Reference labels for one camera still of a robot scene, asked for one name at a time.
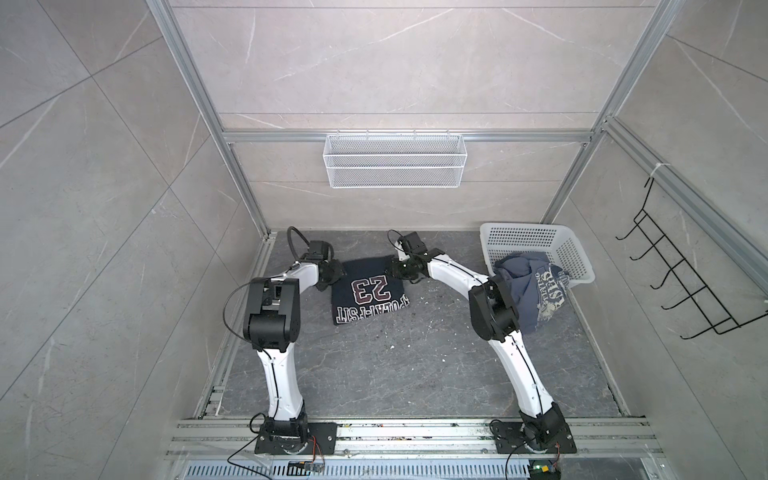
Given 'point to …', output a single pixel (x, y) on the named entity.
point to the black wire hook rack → (720, 321)
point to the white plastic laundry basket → (556, 242)
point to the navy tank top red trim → (366, 290)
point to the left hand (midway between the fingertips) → (337, 267)
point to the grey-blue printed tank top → (536, 286)
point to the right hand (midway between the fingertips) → (389, 269)
